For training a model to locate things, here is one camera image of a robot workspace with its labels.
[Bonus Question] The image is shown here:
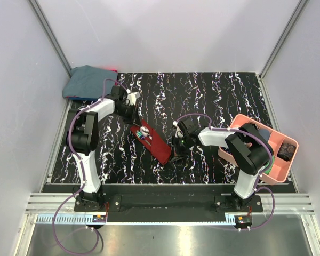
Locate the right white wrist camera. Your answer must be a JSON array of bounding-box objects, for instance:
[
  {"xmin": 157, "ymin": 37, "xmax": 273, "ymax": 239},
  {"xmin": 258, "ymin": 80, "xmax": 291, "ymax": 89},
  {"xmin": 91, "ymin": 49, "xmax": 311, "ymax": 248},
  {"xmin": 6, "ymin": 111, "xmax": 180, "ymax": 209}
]
[{"xmin": 172, "ymin": 121, "xmax": 184, "ymax": 138}]

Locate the silver spoon patterned handle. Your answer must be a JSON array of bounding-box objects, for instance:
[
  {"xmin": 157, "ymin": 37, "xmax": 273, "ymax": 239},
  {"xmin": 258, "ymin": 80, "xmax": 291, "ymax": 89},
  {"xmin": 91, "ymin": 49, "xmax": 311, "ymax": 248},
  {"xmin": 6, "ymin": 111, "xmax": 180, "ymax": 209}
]
[{"xmin": 139, "ymin": 126, "xmax": 152, "ymax": 140}]

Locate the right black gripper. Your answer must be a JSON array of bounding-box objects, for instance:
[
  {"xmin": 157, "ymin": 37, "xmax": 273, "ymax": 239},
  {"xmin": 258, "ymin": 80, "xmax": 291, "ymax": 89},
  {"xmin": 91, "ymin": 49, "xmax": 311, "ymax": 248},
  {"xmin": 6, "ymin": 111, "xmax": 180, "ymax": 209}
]
[{"xmin": 169, "ymin": 134, "xmax": 192, "ymax": 163}]

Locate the brown patterned rolled sock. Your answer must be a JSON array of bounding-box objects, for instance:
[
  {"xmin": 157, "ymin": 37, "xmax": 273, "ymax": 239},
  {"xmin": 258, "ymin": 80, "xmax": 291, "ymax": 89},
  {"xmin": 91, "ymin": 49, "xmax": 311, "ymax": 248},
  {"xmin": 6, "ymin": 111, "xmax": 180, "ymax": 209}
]
[{"xmin": 277, "ymin": 142, "xmax": 296, "ymax": 162}]

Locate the left aluminium frame post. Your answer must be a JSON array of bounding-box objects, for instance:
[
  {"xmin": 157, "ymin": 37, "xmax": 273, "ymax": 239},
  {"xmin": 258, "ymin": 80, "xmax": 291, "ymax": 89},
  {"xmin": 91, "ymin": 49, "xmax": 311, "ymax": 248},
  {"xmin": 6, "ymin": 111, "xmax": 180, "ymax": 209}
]
[{"xmin": 27, "ymin": 0, "xmax": 72, "ymax": 77}]

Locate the green rolled sock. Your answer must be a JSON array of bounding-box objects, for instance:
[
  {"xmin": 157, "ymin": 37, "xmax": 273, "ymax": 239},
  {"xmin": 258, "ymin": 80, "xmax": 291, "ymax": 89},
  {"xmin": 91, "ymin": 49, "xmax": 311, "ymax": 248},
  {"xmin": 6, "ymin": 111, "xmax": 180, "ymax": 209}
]
[{"xmin": 264, "ymin": 156, "xmax": 275, "ymax": 175}]

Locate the aluminium frame post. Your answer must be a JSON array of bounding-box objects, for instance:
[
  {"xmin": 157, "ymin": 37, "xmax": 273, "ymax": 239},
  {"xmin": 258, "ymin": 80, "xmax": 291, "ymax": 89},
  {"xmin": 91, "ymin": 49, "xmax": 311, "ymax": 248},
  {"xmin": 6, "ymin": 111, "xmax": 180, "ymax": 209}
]
[
  {"xmin": 27, "ymin": 0, "xmax": 72, "ymax": 77},
  {"xmin": 260, "ymin": 0, "xmax": 311, "ymax": 77}
]

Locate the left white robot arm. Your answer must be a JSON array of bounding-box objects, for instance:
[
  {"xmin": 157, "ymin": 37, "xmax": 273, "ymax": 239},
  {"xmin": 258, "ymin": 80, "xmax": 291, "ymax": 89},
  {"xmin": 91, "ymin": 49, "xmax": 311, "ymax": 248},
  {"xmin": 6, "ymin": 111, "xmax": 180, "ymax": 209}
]
[{"xmin": 63, "ymin": 86, "xmax": 141, "ymax": 211}]

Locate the fork with teal handle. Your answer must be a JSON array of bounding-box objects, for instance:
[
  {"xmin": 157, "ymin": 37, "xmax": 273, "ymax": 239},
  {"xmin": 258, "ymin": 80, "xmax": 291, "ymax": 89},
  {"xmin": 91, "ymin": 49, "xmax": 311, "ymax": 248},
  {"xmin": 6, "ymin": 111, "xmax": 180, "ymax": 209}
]
[{"xmin": 136, "ymin": 131, "xmax": 151, "ymax": 146}]

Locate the purple cable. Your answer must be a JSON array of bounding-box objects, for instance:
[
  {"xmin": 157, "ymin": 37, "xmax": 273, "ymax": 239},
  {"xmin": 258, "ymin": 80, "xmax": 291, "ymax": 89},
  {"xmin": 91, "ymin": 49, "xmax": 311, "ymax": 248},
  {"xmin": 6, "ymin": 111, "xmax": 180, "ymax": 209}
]
[
  {"xmin": 52, "ymin": 78, "xmax": 129, "ymax": 254},
  {"xmin": 175, "ymin": 114, "xmax": 275, "ymax": 233}
]

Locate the grey-blue rolled sock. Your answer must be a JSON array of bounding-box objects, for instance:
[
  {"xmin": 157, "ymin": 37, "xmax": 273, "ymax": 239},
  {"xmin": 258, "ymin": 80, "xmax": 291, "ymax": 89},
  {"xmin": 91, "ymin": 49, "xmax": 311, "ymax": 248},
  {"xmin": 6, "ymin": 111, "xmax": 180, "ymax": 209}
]
[{"xmin": 258, "ymin": 129, "xmax": 270, "ymax": 141}]

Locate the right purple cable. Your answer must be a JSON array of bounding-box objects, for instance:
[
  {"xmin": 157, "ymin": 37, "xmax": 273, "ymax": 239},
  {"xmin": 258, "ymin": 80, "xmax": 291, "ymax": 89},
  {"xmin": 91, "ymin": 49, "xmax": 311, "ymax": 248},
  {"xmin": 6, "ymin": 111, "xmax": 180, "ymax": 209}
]
[{"xmin": 175, "ymin": 114, "xmax": 275, "ymax": 233}]

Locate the right aluminium frame post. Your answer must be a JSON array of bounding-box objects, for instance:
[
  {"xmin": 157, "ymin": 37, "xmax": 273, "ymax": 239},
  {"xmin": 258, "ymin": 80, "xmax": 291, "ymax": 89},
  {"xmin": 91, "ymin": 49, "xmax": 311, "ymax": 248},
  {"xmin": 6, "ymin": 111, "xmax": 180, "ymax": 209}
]
[{"xmin": 260, "ymin": 0, "xmax": 311, "ymax": 77}]

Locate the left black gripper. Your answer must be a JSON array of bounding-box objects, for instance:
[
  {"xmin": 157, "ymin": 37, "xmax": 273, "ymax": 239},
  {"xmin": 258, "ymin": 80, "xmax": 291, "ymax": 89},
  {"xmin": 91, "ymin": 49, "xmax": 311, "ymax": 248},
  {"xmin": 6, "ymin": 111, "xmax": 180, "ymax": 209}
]
[{"xmin": 115, "ymin": 103, "xmax": 142, "ymax": 127}]

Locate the folded pink cloth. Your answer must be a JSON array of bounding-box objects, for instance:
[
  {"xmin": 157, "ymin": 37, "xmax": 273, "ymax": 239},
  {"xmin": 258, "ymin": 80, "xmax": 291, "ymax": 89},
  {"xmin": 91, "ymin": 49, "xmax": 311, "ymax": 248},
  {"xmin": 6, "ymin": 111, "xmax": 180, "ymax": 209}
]
[{"xmin": 103, "ymin": 68, "xmax": 118, "ymax": 74}]

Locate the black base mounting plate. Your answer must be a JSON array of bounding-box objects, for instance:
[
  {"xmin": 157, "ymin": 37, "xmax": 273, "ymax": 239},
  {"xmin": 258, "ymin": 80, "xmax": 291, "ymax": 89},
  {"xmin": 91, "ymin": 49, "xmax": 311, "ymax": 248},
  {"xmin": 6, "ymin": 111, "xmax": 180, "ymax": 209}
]
[{"xmin": 74, "ymin": 185, "xmax": 263, "ymax": 225}]

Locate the dark red cloth napkin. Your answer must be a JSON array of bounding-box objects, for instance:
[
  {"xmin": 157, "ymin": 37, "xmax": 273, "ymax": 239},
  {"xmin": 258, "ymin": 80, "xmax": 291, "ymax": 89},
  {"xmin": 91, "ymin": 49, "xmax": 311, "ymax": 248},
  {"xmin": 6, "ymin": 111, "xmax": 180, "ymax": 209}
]
[{"xmin": 130, "ymin": 120, "xmax": 171, "ymax": 165}]

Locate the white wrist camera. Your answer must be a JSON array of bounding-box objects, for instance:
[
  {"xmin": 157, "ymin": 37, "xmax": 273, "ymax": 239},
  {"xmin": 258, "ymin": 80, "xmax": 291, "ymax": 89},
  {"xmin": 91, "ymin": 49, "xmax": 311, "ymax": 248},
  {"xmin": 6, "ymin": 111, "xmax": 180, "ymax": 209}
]
[
  {"xmin": 126, "ymin": 92, "xmax": 140, "ymax": 106},
  {"xmin": 172, "ymin": 121, "xmax": 184, "ymax": 138}
]

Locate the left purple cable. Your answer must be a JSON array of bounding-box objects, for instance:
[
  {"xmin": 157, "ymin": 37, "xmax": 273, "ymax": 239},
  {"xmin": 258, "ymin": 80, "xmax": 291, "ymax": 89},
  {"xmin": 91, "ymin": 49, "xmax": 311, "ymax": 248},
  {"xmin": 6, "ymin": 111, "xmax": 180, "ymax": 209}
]
[{"xmin": 52, "ymin": 78, "xmax": 129, "ymax": 254}]

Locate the pink divided organizer tray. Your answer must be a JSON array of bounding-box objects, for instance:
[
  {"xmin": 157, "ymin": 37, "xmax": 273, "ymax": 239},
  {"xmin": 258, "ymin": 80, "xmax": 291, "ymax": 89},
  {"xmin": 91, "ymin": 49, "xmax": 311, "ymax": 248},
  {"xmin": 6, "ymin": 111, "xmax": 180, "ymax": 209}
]
[{"xmin": 230, "ymin": 114, "xmax": 299, "ymax": 185}]

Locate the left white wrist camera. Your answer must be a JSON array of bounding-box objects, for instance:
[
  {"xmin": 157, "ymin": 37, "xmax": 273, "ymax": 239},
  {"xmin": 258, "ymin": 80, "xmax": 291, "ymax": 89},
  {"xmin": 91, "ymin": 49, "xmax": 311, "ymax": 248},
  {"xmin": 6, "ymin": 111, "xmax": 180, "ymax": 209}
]
[{"xmin": 126, "ymin": 92, "xmax": 140, "ymax": 106}]

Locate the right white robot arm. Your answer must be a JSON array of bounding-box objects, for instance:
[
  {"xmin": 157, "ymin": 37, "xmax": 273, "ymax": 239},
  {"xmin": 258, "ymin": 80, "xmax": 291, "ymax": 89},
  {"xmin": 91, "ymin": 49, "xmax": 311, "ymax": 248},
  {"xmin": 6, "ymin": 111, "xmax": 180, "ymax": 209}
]
[{"xmin": 172, "ymin": 118, "xmax": 274, "ymax": 212}]

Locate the folded grey-blue cloth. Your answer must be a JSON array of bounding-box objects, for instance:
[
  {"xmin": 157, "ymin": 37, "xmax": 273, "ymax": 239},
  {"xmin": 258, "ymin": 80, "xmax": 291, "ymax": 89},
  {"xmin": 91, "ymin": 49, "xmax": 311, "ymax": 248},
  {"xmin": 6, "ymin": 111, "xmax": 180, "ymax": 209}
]
[{"xmin": 62, "ymin": 65, "xmax": 118, "ymax": 99}]

